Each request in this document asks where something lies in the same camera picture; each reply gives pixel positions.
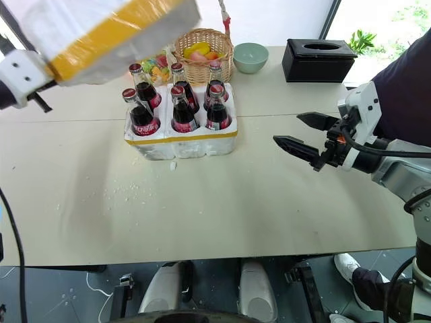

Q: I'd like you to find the thin white floor cable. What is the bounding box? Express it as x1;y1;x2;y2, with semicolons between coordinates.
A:
85;271;114;321

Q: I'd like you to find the orange pink toy fruit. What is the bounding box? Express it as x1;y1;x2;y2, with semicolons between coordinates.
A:
189;50;222;68

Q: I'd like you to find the black table leg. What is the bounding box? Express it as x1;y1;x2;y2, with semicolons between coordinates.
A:
110;273;136;320
284;258;328;323

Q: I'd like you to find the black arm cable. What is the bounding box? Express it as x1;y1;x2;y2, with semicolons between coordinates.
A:
0;187;28;323
339;127;431;159

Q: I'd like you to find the white foam lid yellow tape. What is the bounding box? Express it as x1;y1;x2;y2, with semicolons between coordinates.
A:
7;0;203;88

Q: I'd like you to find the yellow toy fruit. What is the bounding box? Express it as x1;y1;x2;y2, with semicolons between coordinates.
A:
183;42;210;59

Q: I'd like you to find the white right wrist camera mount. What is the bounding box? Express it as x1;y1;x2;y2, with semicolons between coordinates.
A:
336;81;384;170

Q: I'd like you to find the wicker basket with handle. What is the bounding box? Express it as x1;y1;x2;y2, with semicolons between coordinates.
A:
173;0;235;88

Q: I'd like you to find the black tissue box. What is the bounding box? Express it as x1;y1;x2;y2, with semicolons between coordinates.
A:
281;38;359;84

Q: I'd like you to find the pale green bowl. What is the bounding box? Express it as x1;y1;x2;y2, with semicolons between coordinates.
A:
232;42;270;75

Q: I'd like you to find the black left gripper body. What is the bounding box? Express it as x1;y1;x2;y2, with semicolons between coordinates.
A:
0;79;17;111

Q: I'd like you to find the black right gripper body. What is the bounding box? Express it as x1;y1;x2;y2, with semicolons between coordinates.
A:
310;113;358;173

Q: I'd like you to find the green potted plant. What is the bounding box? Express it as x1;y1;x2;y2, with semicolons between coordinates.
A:
345;29;378;57

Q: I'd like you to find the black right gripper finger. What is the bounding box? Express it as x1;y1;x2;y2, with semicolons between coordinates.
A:
272;135;321;167
296;111;341;133

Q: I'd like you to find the colourful candy bag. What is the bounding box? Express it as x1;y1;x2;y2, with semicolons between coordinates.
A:
140;49;176;84

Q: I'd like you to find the dark window frame post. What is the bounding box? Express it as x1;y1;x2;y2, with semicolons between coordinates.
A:
317;0;341;40

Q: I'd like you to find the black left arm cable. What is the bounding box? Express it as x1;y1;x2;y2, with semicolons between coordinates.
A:
0;187;28;323

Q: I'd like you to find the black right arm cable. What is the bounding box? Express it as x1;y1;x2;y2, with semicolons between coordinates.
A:
339;127;431;159

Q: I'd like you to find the dark trouser leg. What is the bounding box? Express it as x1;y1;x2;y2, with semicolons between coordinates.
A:
351;266;416;321

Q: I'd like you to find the white foam crate yellow tape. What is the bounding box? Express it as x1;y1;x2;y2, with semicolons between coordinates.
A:
123;81;239;162

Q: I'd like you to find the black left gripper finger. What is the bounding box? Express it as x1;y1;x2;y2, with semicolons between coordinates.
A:
26;79;58;114

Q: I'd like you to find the white robot foot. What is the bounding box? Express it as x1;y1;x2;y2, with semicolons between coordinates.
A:
238;260;279;323
138;261;180;314

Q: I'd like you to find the glass cola bottle red cap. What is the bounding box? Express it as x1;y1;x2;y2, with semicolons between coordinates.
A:
121;87;162;138
129;63;163;114
170;62;201;115
205;83;234;132
170;85;201;134
203;60;231;112

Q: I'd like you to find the white sneaker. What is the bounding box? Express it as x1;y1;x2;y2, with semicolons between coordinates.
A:
333;252;392;312

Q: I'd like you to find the person in dark clothes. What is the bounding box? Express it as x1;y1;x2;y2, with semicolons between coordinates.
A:
371;29;431;149

